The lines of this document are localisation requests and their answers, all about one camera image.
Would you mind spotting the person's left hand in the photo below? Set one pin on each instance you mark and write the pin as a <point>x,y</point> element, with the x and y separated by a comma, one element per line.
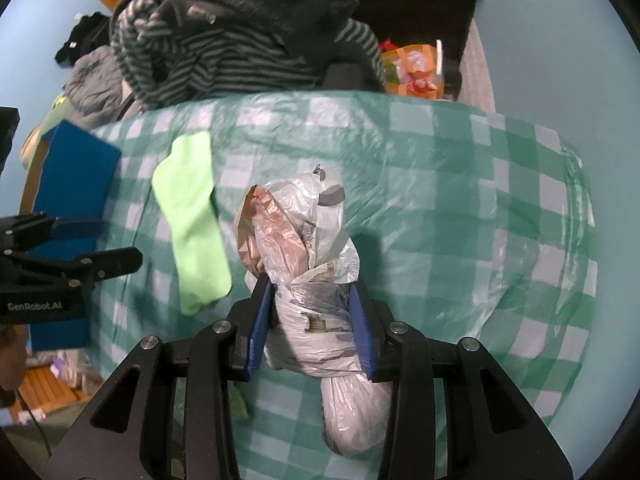
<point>11,357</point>

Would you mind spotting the green white checkered tablecloth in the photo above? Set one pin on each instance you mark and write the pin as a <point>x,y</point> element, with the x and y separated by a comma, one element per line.
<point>450,185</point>

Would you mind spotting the green plush pillow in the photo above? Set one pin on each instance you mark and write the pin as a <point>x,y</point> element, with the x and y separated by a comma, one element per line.
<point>50,115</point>

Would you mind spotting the grey puffer jacket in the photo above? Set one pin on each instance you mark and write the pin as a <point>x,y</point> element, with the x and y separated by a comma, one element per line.
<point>95,85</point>

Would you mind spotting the black hanging garment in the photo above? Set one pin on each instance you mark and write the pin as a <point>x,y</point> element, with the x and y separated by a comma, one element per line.
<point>410,0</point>

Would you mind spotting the lime green sock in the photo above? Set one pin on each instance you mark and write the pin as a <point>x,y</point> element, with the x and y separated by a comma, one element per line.
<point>195,220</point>

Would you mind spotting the blue cardboard box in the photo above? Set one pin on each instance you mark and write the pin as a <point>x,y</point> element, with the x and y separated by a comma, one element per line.
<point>75,175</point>

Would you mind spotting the black clothes pile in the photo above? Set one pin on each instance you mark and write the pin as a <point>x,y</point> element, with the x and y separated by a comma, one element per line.
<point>80,40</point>

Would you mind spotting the knotted white plastic bag bundle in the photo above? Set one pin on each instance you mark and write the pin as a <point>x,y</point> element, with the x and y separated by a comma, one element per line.
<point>310,240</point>

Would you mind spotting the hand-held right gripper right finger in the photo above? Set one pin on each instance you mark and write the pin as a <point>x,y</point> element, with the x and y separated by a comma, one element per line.
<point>361,330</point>

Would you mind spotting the orange mesh bag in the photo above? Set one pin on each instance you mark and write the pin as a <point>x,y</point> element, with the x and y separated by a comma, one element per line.
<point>415,55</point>

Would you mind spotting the grey striped sweater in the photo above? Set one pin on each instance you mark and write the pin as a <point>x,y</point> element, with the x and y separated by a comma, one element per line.
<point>175,70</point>

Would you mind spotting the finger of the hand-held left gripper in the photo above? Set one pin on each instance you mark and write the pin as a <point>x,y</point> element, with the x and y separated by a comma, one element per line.
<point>30,230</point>
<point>115,260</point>

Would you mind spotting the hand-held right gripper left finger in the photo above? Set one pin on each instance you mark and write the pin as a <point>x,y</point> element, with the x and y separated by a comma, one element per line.
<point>260,325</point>

